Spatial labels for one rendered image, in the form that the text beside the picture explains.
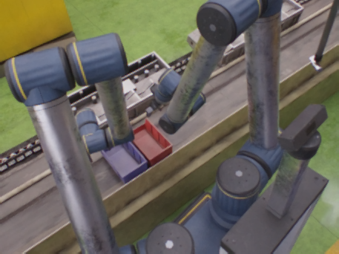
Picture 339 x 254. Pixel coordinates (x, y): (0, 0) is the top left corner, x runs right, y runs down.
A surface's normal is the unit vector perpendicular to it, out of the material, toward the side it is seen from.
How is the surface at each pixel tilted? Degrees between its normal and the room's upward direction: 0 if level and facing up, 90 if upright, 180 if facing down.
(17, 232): 0
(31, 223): 0
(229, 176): 0
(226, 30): 89
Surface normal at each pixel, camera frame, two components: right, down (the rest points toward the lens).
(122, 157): -0.08, -0.68
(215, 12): -0.64, 0.51
